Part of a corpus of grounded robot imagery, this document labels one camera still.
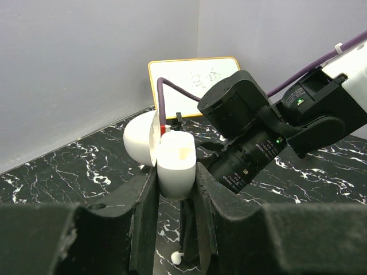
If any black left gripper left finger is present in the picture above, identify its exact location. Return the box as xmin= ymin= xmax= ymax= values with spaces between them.
xmin=1 ymin=167 xmax=159 ymax=274

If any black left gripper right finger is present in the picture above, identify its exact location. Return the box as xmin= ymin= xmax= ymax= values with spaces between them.
xmin=193 ymin=163 xmax=366 ymax=274

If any white earbud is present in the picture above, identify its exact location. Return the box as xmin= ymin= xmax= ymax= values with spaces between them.
xmin=170 ymin=250 xmax=184 ymax=265

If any white round charging case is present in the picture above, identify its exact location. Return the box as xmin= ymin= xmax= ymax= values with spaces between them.
xmin=123 ymin=111 xmax=197 ymax=201

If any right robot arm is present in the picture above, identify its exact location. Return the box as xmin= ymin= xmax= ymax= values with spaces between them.
xmin=198 ymin=42 xmax=366 ymax=193

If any black whiteboard stand foot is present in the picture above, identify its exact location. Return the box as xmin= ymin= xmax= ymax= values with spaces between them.
xmin=173 ymin=112 xmax=183 ymax=127

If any yellow framed whiteboard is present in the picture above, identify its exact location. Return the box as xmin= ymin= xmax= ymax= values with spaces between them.
xmin=148 ymin=57 xmax=240 ymax=119

